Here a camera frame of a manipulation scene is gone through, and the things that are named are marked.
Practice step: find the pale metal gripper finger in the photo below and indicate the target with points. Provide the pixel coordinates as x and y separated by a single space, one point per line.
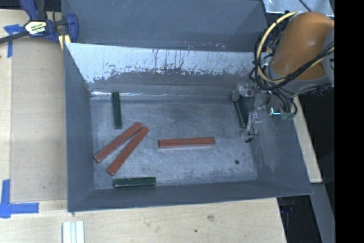
254 126
248 128

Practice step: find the dark green flat block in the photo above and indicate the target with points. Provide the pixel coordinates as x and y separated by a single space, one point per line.
135 181
239 112
116 111

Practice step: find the grey metal bin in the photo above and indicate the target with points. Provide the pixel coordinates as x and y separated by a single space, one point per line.
182 122

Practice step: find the red-brown flat block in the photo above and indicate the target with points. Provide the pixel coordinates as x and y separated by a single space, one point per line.
186 142
128 150
118 142

